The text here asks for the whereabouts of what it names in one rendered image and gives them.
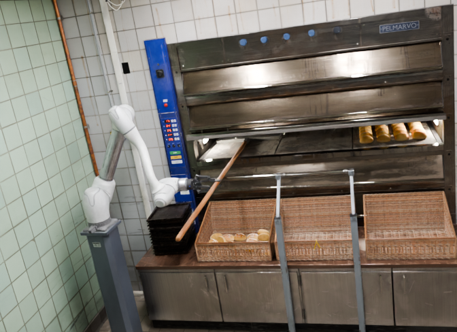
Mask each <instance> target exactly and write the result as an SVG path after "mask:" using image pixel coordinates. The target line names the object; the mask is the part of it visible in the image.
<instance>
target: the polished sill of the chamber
mask: <svg viewBox="0 0 457 332"><path fill-rule="evenodd" d="M440 150H444V145H443V143H433V144H414V145H404V146H386V147H375V148H357V149H347V150H327V151H317V152H299V153H289V154H270V155H260V156H241V157H237V158H236V160H235V162H234V163H233V165H234V164H245V163H266V162H276V161H296V160H307V159H327V158H337V157H348V156H368V155H378V154H398V153H409V152H429V151H440ZM231 159H232V157H231V158H221V159H202V160H198V161H197V167H204V166H214V165H228V163H229V161H230V160H231Z"/></svg>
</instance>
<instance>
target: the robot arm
mask: <svg viewBox="0 0 457 332"><path fill-rule="evenodd" d="M108 114H109V117H110V120H111V121H112V128H113V129H112V133H111V135H110V139H109V143H108V145H107V150H106V153H105V157H104V159H103V164H102V167H101V171H100V174H99V176H97V177H96V178H95V179H94V181H93V183H92V187H90V188H87V189H86V190H85V191H84V194H83V196H82V204H83V208H84V213H85V215H86V219H87V221H88V226H87V227H86V228H84V229H83V232H88V233H94V232H106V231H107V230H108V229H109V228H110V227H111V226H112V225H113V224H114V223H115V222H117V221H118V219H117V218H111V217H110V215H109V203H110V202H111V200H112V197H113V194H114V189H115V185H116V183H115V181H114V174H115V171H116V168H117V164H118V160H119V158H120V153H121V151H122V147H123V144H124V140H125V138H127V139H128V140H129V141H130V142H131V143H132V144H133V145H134V146H135V147H136V149H137V150H138V153H139V155H140V158H141V162H142V164H143V168H144V171H145V173H146V177H147V179H148V182H149V183H150V186H151V187H152V194H153V196H154V204H155V205H156V206H157V207H159V208H163V207H165V206H167V205H169V204H170V203H171V201H172V199H173V197H174V194H176V193H177V192H179V191H188V190H197V191H198V193H202V192H208V191H209V190H210V188H211V187H212V186H213V185H211V186H209V185H202V184H201V183H202V182H208V181H210V182H220V181H221V179H215V178H210V176H200V175H197V174H196V176H195V178H194V179H188V178H164V179H162V180H159V181H158V180H157V179H156V177H155V175H154V171H153V168H152V164H151V160H150V156H149V153H148V149H147V148H146V145H145V143H144V141H143V140H142V138H141V135H140V134H139V132H138V130H137V128H136V126H135V125H134V123H133V121H134V118H135V111H134V109H133V108H132V107H131V106H129V105H126V104H123V105H119V106H117V105H115V106H113V107H112V108H110V109H109V112H108ZM197 178H208V179H204V180H198V179H197ZM199 188H206V189H202V190H200V189H199Z"/></svg>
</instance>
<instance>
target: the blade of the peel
mask: <svg viewBox="0 0 457 332"><path fill-rule="evenodd" d="M281 135H282V133H272V134H264V135H248V136H239V137H238V138H236V137H223V138H220V139H218V140H217V144H225V143H235V142H243V140H244V139H245V138H248V137H249V141H250V142H252V141H261V140H270V139H279V138H280V137H281Z"/></svg>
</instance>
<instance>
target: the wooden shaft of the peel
mask: <svg viewBox="0 0 457 332"><path fill-rule="evenodd" d="M246 144H247V141H244V142H243V143H242V145H241V146H240V147H239V149H238V151H236V153H235V155H234V156H233V157H232V159H231V160H230V161H229V163H228V165H227V166H226V167H225V168H224V170H223V172H222V173H221V174H220V176H219V177H218V179H221V181H222V179H223V177H224V176H225V175H226V173H227V171H228V170H229V169H230V167H231V166H232V164H233V163H234V162H235V160H236V158H237V157H238V156H239V154H240V153H241V151H242V150H243V148H244V147H245V145H246ZM221 181H220V182H221ZM220 182H214V184H213V186H212V187H211V188H210V190H209V191H208V192H207V194H206V196H204V198H203V200H202V201H201V202H200V204H199V205H198V207H197V208H196V210H195V211H194V212H193V213H192V215H191V217H190V218H189V219H188V221H187V222H186V224H185V225H184V226H183V227H182V229H181V231H180V232H179V233H178V235H177V236H176V238H175V240H176V241H177V242H179V241H180V240H181V239H182V238H183V236H184V235H185V233H186V232H187V230H188V229H189V227H190V226H191V224H192V223H193V222H194V220H195V218H196V217H197V216H198V214H199V212H200V211H201V210H202V208H203V207H204V205H205V204H206V203H207V201H208V199H209V198H210V197H211V195H212V194H213V192H214V191H215V189H216V188H217V186H218V185H219V183H220Z"/></svg>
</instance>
